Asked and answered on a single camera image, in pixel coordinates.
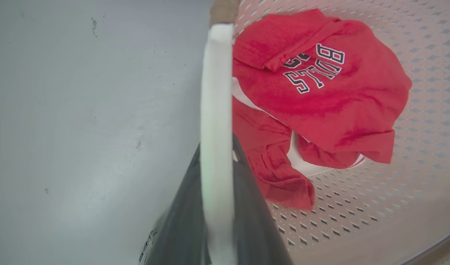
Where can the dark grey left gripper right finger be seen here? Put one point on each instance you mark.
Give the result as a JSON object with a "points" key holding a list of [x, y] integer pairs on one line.
{"points": [[254, 224]]}

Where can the white perforated plastic laundry basket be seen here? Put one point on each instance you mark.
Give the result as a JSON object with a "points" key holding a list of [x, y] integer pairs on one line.
{"points": [[394, 206]]}

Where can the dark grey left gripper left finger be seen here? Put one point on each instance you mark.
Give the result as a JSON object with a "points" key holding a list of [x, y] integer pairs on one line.
{"points": [[180, 228]]}

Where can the red Bulls shirt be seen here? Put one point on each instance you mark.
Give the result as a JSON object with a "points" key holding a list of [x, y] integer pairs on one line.
{"points": [[320, 103]]}

